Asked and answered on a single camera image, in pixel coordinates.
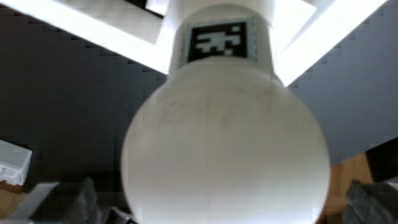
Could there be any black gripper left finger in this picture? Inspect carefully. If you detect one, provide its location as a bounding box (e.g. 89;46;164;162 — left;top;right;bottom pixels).
0;178;102;224

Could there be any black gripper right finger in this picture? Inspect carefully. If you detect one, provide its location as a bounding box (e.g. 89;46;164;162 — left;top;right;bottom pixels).
343;180;398;224

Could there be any white lamp bulb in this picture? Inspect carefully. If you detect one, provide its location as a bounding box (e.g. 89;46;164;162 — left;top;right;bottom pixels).
119;0;333;224

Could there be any white U-shaped border fence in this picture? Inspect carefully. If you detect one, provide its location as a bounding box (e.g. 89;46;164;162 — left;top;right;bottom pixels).
0;0;390;83

